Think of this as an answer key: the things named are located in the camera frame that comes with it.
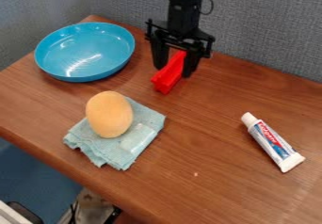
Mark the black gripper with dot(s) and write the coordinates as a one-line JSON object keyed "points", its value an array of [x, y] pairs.
{"points": [[180, 33]]}

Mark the red plastic block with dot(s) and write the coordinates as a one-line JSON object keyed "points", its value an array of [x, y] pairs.
{"points": [[170, 74]]}

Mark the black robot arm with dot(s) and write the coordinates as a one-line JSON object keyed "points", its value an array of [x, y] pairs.
{"points": [[180, 33]]}

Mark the blue plate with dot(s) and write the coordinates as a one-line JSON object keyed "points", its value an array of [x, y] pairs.
{"points": [[85, 52]]}

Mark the grey object under table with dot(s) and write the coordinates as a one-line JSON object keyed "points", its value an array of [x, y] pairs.
{"points": [[90, 209]]}

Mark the orange egg-shaped sponge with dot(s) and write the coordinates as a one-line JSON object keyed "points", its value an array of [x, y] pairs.
{"points": [[110, 114]]}

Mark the clear small plastic piece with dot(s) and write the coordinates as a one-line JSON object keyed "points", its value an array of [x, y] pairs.
{"points": [[138, 138]]}

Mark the light blue folded cloth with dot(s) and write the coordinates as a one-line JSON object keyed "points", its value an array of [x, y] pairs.
{"points": [[103, 150]]}

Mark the white toothpaste tube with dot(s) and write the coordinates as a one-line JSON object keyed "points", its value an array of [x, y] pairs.
{"points": [[285, 156]]}

